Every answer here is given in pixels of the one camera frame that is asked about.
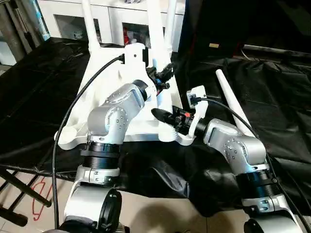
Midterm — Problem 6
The white plastic table leg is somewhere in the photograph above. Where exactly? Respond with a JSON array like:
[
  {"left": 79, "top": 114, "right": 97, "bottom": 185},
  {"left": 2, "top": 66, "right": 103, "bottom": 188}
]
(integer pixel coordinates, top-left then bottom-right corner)
[
  {"left": 164, "top": 0, "right": 179, "bottom": 55},
  {"left": 81, "top": 0, "right": 102, "bottom": 55},
  {"left": 215, "top": 69, "right": 255, "bottom": 141},
  {"left": 146, "top": 0, "right": 184, "bottom": 142}
]

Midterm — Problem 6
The white plastic table top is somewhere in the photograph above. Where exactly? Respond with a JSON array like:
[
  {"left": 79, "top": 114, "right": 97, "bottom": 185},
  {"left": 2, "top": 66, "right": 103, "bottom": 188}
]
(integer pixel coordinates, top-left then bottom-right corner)
[{"left": 53, "top": 42, "right": 198, "bottom": 149}]

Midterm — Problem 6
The white glass-door cabinet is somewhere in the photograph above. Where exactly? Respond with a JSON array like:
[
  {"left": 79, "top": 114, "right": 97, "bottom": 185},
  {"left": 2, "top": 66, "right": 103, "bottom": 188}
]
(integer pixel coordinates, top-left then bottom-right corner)
[{"left": 37, "top": 0, "right": 186, "bottom": 53}]

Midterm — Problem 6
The black plastic mat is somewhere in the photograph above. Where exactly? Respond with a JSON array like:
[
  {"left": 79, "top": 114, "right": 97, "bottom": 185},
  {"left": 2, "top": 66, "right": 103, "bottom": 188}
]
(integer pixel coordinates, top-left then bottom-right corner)
[{"left": 0, "top": 36, "right": 311, "bottom": 219}]

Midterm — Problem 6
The blue patterned object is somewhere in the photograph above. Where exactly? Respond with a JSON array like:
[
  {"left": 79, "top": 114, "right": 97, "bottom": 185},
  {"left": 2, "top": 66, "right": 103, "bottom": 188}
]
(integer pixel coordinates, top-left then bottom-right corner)
[{"left": 28, "top": 0, "right": 51, "bottom": 42}]

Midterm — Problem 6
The black metal stand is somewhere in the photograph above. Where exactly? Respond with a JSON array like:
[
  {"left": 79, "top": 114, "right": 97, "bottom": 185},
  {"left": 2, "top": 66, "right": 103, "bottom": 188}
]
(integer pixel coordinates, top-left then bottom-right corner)
[{"left": 0, "top": 164, "right": 53, "bottom": 228}]

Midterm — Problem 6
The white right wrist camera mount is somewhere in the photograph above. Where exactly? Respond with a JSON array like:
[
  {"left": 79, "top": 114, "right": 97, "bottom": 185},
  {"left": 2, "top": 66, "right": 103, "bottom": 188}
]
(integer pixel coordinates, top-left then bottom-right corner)
[{"left": 187, "top": 85, "right": 209, "bottom": 139}]

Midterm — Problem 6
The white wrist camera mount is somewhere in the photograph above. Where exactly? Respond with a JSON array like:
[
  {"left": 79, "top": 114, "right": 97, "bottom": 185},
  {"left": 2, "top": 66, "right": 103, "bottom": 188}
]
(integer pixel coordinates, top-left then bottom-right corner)
[
  {"left": 123, "top": 42, "right": 159, "bottom": 99},
  {"left": 187, "top": 85, "right": 209, "bottom": 139}
]

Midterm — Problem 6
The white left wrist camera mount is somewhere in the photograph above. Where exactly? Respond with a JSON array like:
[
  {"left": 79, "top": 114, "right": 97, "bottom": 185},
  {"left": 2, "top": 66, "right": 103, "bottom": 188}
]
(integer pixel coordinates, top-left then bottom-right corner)
[{"left": 123, "top": 42, "right": 159, "bottom": 99}]

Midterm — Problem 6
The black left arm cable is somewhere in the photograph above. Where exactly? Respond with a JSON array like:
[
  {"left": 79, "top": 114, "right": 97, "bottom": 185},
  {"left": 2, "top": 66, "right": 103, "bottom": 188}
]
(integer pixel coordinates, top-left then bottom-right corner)
[{"left": 50, "top": 55, "right": 129, "bottom": 230}]

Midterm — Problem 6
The red wire hanger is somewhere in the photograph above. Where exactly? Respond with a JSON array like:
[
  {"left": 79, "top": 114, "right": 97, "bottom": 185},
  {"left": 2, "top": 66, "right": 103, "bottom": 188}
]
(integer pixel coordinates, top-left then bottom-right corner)
[{"left": 31, "top": 176, "right": 55, "bottom": 220}]

